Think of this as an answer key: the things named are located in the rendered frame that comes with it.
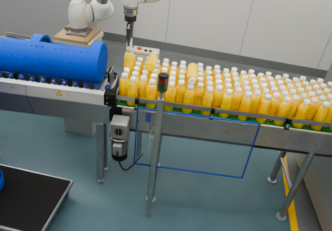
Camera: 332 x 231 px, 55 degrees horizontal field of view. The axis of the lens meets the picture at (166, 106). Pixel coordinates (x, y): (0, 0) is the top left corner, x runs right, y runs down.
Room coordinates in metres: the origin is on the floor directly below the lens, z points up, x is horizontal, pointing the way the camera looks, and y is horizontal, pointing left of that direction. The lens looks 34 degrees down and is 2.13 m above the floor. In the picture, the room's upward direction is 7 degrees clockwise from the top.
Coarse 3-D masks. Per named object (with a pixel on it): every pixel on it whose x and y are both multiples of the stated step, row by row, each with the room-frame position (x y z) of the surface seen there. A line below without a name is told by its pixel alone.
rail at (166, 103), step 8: (120, 96) 1.76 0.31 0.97; (128, 96) 1.77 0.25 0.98; (168, 104) 1.76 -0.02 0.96; (176, 104) 1.76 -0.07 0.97; (184, 104) 1.76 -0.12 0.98; (224, 112) 1.75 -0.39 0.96; (232, 112) 1.75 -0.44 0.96; (240, 112) 1.75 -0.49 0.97; (248, 112) 1.75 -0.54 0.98; (280, 120) 1.75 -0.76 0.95; (296, 120) 1.75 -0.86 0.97; (304, 120) 1.74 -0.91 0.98
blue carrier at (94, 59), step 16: (0, 48) 1.86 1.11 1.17; (16, 48) 1.87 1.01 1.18; (32, 48) 1.87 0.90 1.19; (48, 48) 1.88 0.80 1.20; (64, 48) 1.89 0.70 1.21; (80, 48) 1.90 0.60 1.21; (96, 48) 1.92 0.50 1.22; (0, 64) 1.85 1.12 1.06; (16, 64) 1.84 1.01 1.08; (32, 64) 1.84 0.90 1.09; (48, 64) 1.84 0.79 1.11; (64, 64) 1.84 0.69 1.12; (80, 64) 1.84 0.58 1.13; (96, 64) 1.84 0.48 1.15; (80, 80) 1.87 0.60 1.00; (96, 80) 1.85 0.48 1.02
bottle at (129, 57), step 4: (128, 52) 1.97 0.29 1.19; (132, 52) 1.99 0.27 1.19; (124, 56) 1.97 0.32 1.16; (128, 56) 1.96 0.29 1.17; (132, 56) 1.97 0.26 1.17; (124, 60) 1.97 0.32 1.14; (128, 60) 1.96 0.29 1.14; (132, 60) 1.97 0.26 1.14; (124, 64) 1.97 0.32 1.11; (128, 64) 1.96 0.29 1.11; (132, 64) 1.97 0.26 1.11; (132, 68) 1.97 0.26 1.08
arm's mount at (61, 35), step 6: (66, 30) 2.63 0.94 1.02; (96, 30) 2.69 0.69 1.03; (54, 36) 2.49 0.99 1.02; (60, 36) 2.50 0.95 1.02; (66, 36) 2.51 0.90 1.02; (72, 36) 2.52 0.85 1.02; (78, 36) 2.53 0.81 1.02; (90, 36) 2.55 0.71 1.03; (78, 42) 2.45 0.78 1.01; (84, 42) 2.44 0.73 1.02
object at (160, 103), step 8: (160, 104) 1.59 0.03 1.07; (160, 112) 1.59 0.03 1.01; (160, 120) 1.59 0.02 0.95; (160, 128) 1.59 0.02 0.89; (152, 152) 1.59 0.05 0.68; (152, 160) 1.59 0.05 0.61; (152, 168) 1.59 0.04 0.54; (152, 176) 1.59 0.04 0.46; (152, 184) 1.59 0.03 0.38; (152, 192) 1.59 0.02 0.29
